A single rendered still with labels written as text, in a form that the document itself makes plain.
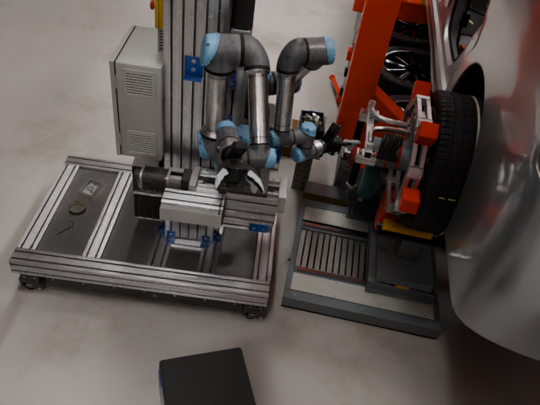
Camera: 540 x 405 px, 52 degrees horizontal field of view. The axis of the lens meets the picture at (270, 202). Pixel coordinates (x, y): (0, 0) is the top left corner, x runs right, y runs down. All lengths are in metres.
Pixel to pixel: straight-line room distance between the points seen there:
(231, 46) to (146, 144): 0.71
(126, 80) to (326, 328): 1.57
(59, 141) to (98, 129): 0.28
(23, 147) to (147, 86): 1.79
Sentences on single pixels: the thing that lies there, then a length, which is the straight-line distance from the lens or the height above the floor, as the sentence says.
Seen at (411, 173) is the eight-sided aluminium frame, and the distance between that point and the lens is 2.40.
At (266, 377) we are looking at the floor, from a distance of 2.73.
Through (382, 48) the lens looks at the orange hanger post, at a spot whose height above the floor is 1.13.
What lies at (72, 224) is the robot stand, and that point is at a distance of 3.06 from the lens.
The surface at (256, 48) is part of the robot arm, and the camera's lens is 2.03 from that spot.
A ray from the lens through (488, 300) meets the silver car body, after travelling 2.02.
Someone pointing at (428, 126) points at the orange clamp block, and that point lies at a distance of 2.35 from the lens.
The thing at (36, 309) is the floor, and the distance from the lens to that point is 3.00.
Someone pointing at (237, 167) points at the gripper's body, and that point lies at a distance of 1.76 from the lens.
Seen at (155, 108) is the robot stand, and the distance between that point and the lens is 2.38.
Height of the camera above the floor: 2.35
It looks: 42 degrees down
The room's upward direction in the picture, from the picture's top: 9 degrees clockwise
